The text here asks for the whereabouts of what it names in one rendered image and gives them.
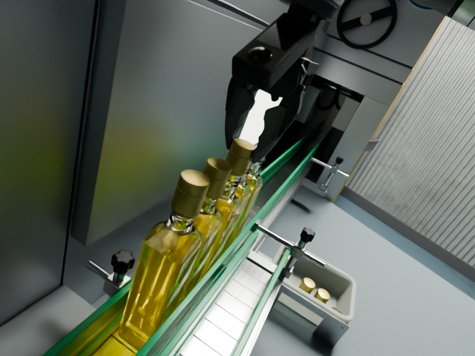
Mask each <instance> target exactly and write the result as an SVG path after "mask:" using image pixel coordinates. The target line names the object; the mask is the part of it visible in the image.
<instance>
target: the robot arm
mask: <svg viewBox="0 0 475 356"><path fill-rule="evenodd" d="M279 1H280V2H282V3H283V4H285V5H287V6H289V9H288V12H287V13H283V14H281V15H280V16H279V17H278V18H277V19H276V20H275V21H274V22H273V23H271V24H270V25H269V26H268V27H267V28H265V29H264V30H263V31H262V32H260V33H259V34H258V36H256V37H255V38H254V39H253V40H252V41H250V42H249V43H248V44H247V45H246V46H244V47H243V48H242V49H241V50H240V51H239V52H238V53H237V54H235V55H234V56H233V58H232V78H231V79H230V82H229V86H228V93H227V99H226V105H225V111H226V113H225V142H226V148H227V149H228V150H230V147H231V144H232V142H233V140H234V139H235V138H237V134H238V130H239V128H240V127H241V126H242V125H243V121H244V120H245V118H246V117H247V115H248V114H249V112H250V110H251V109H252V108H253V106H254V104H255V99H254V94H255V92H257V91H258V90H262V91H264V92H266V93H268V94H270V95H271V101H273V102H276V101H278V99H279V98H280V97H282V100H281V101H280V103H279V105H277V106H275V107H271V108H268V109H266V111H265V113H264V118H263V119H264V130H263V132H262V133H261V134H260V135H259V137H258V145H257V147H256V148H255V149H254V150H253V151H252V163H256V162H258V161H260V160H261V159H262V158H264V157H265V156H266V155H267V154H268V153H269V152H270V151H271V149H272V148H273V147H274V146H275V145H276V143H277V142H278V141H279V139H280V138H281V136H282V134H283V133H284V132H285V130H286V129H287V128H288V127H289V126H290V125H291V124H292V123H293V121H294V120H295V119H296V117H297V116H298V114H299V112H300V109H301V107H302V103H303V100H302V99H303V97H304V95H305V93H306V90H307V88H308V86H309V84H310V82H311V80H312V77H313V76H314V74H315V71H316V70H317V67H318V65H319V64H317V63H315V62H313V61H310V60H309V56H310V53H311V51H312V49H313V47H314V45H315V43H316V41H317V38H318V36H319V33H320V31H321V29H322V27H323V25H324V22H325V21H329V22H331V21H332V19H333V17H334V15H335V13H336V8H335V7H338V6H340V5H342V3H343V1H344V0H279ZM408 1H409V3H410V4H411V5H412V6H413V7H415V8H417V9H419V10H423V11H432V10H435V11H437V12H439V13H441V14H443V15H444V16H447V17H449V18H451V19H452V20H455V21H456V22H458V23H460V24H462V25H464V26H466V27H468V28H469V29H471V30H473V31H475V0H408ZM306 75H308V76H307V78H306V81H305V83H304V85H302V83H303V81H304V79H305V76H306Z"/></svg>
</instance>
